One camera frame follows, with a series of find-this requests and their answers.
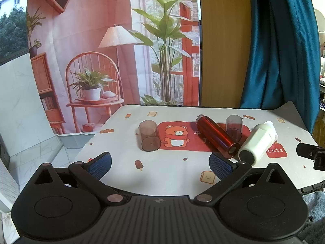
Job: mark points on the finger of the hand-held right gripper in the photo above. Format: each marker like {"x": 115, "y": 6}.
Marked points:
{"x": 307, "y": 150}

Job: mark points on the white lidded cup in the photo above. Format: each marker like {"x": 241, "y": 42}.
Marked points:
{"x": 256, "y": 142}

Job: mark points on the teal curtain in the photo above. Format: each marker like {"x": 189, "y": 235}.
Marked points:
{"x": 276, "y": 45}

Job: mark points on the brown translucent cup upright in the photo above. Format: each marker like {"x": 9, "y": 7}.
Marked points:
{"x": 234, "y": 128}

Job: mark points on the red metallic cup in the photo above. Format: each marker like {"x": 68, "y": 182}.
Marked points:
{"x": 216, "y": 135}

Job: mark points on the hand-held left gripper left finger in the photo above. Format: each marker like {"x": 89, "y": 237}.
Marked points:
{"x": 100, "y": 163}

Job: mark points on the grey fluffy rug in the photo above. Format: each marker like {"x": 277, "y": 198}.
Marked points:
{"x": 314, "y": 216}

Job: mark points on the brown transparent cup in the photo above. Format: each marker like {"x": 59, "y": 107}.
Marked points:
{"x": 148, "y": 136}

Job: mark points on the bear print table cloth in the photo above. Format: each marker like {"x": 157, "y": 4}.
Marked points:
{"x": 175, "y": 165}

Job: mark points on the yellow wooden panel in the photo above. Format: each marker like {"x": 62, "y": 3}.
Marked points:
{"x": 223, "y": 43}

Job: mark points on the printed room wall tapestry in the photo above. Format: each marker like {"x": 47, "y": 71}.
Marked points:
{"x": 101, "y": 56}

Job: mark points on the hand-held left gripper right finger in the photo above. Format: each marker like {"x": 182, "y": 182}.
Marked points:
{"x": 220, "y": 167}

